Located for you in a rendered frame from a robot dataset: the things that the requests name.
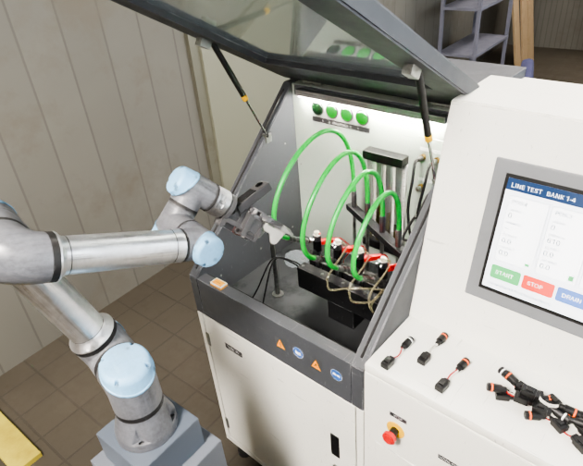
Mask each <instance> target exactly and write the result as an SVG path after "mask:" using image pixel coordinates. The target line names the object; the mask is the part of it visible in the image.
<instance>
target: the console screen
mask: <svg viewBox="0 0 583 466"><path fill-rule="evenodd" d="M465 293H468V294H470V295H473V296H476V297H478V298H481V299H483V300H486V301H489V302H491V303H494V304H496V305H499V306H502V307H503V308H506V309H508V310H511V311H513V312H516V313H520V314H522V315H524V316H527V317H529V318H532V319H534V320H537V321H539V322H542V323H544V324H546V325H550V326H552V327H555V328H558V329H560V330H563V331H565V332H567V333H569V334H572V335H574V336H577V337H581V338H583V175H579V174H575V173H571V172H566V171H562V170H558V169H553V168H549V167H545V166H537V165H533V164H529V163H525V162H520V161H516V160H512V159H508V158H503V157H500V156H498V157H497V159H496V163H495V167H494V171H493V175H492V179H491V183H490V189H489V194H488V198H487V201H486V205H485V209H484V213H483V217H482V221H481V225H480V229H479V232H478V240H477V244H476V248H475V251H474V255H473V260H472V264H471V267H470V271H469V275H468V279H467V283H466V287H465Z"/></svg>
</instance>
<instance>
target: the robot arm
mask: <svg viewBox="0 0 583 466"><path fill-rule="evenodd" d="M167 191H168V192H169V193H170V194H171V196H170V198H169V200H168V202H167V204H166V206H165V208H164V209H163V211H162V213H161V215H160V216H159V217H158V219H157V220H156V221H155V225H154V227H153V229H152V230H146V231H131V232H117V233H102V234H87V235H72V236H59V235H58V234H57V233H56V232H55V231H34V230H31V229H30V228H29V227H28V226H27V225H26V224H25V223H24V222H23V221H22V220H21V218H20V217H19V216H18V215H17V212H16V211H15V209H14V208H13V207H12V206H11V205H10V204H8V203H6V202H4V201H2V200H0V284H5V285H12V286H13V287H14V288H15V289H16V290H17V291H18V292H19V293H20V294H21V295H22V296H23V297H25V298H26V299H27V300H28V301H29V302H30V303H31V304H32V305H33V306H34V307H35V308H36V309H37V310H39V311H40V312H41V313H42V314H43V315H44V316H45V317H46V318H47V319H48V320H49V321H50V322H51V323H53V324H54V325H55V326H56V327H57V328H58V329H59V330H60V331H61V332H62V333H63V334H64V335H66V336H67V337H68V338H69V347H70V349H71V350H72V351H73V352H74V353H75V354H76V355H77V356H78V357H79V358H80V359H81V360H82V361H84V362H85V363H86V364H87V365H88V367H89V368H90V369H91V371H92V372H93V374H94V376H95V377H96V379H97V380H98V382H99V383H100V385H101V387H102V388H103V390H104V391H105V393H106V394H107V396H108V398H109V401H110V403H111V406H112V408H113V411H114V413H115V414H116V416H115V426H114V431H115V436H116V439H117V441H118V443H119V445H120V446H121V447H122V448H123V449H125V450H127V451H129V452H132V453H144V452H148V451H152V450H154V449H156V448H159V447H161V446H162V445H164V444H165V443H166V442H167V441H168V440H169V439H170V438H171V437H172V435H173V434H174V432H175V430H176V428H177V424H178V414H177V412H176V409H175V407H174V405H173V403H172V402H171V401H170V400H169V399H168V398H167V397H166V396H165V395H164V394H163V392H162V389H161V386H160V383H159V380H158V377H157V374H156V371H155V363H154V360H153V358H152V357H151V355H150V353H149V352H148V350H147V349H146V348H144V347H143V346H141V345H139V344H136V343H134V342H133V340H132V339H131V338H130V336H129V335H128V334H127V333H126V331H125V329H124V328H123V326H122V325H121V324H120V323H119V322H117V321H115V320H114V319H113V318H112V317H111V316H110V315H109V314H107V313H99V312H98V311H96V310H95V308H94V307H93V306H92V305H91V304H90V303H89V302H88V301H87V300H86V299H85V298H84V297H83V296H82V295H81V294H80V293H79V292H78V291H77V290H76V289H75V288H74V287H73V286H72V285H71V283H70V282H69V281H68V280H67V279H66V278H65V277H64V276H69V275H76V274H85V273H93V272H102V271H109V270H118V269H126V268H133V267H142V266H150V265H159V264H173V263H181V262H190V261H194V262H195V263H196V264H199V265H201V266H203V267H209V266H212V265H214V264H216V263H217V262H218V261H219V260H220V259H221V257H222V255H223V251H224V245H223V242H222V240H221V239H220V238H219V237H217V236H216V234H215V233H214V232H212V231H209V230H208V229H207V228H205V227H203V226H202V225H201V224H199V223H198V222H197V221H195V220H194V218H195V217H196V215H197V213H198V210H199V209H201V210H203V211H205V212H207V213H209V214H211V215H212V216H214V217H215V220H214V223H216V224H218V225H220V226H222V227H224V228H226V229H227V230H229V231H231V232H232V233H233V234H235V235H236V236H240V237H242V238H244V239H247V240H249V241H253V242H256V241H257V239H259V238H261V236H262V235H263V234H264V233H265V231H266V232H267V233H268V234H269V241H270V243H271V244H273V245H275V244H277V243H278V242H279V241H280V239H281V238H282V237H283V236H284V235H285V234H288V235H290V236H292V237H293V234H292V232H291V230H290V229H289V228H287V227H285V226H284V225H282V224H281V223H280V222H278V221H277V220H275V219H273V218H271V217H269V216H267V214H265V213H264V212H262V211H260V210H258V209H256V208H254V207H253V206H252V205H253V204H255V203H256V202H257V201H259V200H260V199H261V198H263V197H264V196H265V195H266V194H268V193H269V192H270V191H272V187H271V185H270V183H269V182H265V181H262V180H260V181H259V182H257V183H256V184H255V185H253V186H252V187H251V188H250V189H249V190H248V191H246V192H245V193H244V194H242V195H241V196H240V197H238V198H237V197H236V196H235V195H234V194H232V193H231V192H230V191H228V190H226V189H224V188H222V187H221V186H219V185H218V184H216V183H215V182H213V181H211V180H210V179H208V178H205V177H204V176H202V175H200V173H198V172H195V171H193V170H191V169H190V168H188V167H187V166H179V167H178V168H176V169H175V170H174V171H173V172H172V173H171V175H170V176H169V178H168V182H167ZM251 232H252V233H251ZM253 233H254V234H253Z"/></svg>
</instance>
